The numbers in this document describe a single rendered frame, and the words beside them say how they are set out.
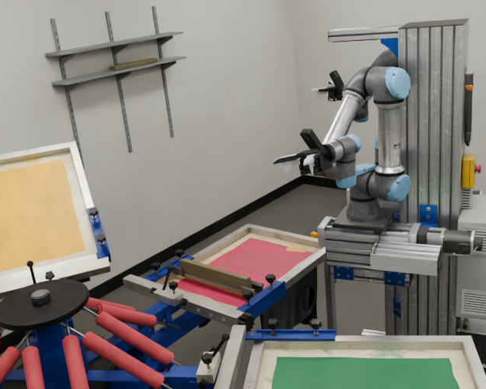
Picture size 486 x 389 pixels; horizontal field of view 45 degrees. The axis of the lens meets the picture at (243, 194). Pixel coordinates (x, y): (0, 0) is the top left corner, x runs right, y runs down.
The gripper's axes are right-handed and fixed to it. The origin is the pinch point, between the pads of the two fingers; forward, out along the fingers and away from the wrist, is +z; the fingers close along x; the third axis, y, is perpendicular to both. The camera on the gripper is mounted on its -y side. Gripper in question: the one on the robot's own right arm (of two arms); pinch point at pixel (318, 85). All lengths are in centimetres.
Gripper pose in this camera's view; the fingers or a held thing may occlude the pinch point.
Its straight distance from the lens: 340.0
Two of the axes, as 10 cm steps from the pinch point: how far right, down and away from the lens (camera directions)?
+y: 2.0, 8.9, 4.1
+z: -6.4, -2.0, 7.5
